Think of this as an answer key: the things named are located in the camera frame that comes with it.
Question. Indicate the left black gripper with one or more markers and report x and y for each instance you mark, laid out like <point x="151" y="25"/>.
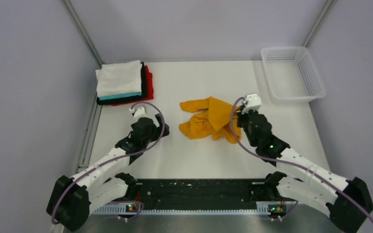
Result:
<point x="158" y="130"/>

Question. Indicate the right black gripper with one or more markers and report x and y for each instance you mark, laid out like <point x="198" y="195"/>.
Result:
<point x="241" y="116"/>

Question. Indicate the yellow t-shirt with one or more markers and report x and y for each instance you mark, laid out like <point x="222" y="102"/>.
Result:
<point x="211" y="117"/>

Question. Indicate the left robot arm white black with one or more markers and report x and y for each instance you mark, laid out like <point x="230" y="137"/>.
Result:
<point x="74" y="199"/>

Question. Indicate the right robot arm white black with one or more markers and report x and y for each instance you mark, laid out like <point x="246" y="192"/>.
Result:
<point x="346" y="202"/>

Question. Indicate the black folded t-shirt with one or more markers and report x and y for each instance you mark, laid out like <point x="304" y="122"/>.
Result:
<point x="121" y="83"/>

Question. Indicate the red folded t-shirt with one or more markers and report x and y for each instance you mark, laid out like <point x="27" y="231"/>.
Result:
<point x="149" y="86"/>

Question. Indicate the teal folded t-shirt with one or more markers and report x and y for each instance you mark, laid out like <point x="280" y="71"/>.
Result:
<point x="119" y="96"/>

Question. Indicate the white plastic basket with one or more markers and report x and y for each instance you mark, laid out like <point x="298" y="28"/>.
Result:
<point x="291" y="75"/>

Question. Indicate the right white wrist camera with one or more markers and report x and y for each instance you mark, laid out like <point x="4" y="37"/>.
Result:
<point x="251" y="102"/>

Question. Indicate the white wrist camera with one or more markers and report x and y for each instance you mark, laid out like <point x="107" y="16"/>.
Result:
<point x="251" y="102"/>
<point x="138" y="112"/>

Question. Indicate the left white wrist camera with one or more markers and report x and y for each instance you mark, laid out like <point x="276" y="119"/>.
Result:
<point x="138" y="112"/>

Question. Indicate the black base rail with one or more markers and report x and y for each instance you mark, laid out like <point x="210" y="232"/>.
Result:
<point x="201" y="194"/>

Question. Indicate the left aluminium frame rail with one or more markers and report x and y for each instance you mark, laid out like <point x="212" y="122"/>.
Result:
<point x="86" y="147"/>

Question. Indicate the white slotted cable duct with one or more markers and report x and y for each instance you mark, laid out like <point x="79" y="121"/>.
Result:
<point x="123" y="210"/>

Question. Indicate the right corner aluminium post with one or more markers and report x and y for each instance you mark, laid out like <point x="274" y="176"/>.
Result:
<point x="326" y="10"/>

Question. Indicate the corner aluminium post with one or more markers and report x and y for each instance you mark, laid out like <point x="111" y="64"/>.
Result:
<point x="70" y="9"/>
<point x="326" y="10"/>

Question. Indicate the left corner aluminium post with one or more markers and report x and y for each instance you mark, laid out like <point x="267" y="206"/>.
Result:
<point x="70" y="9"/>

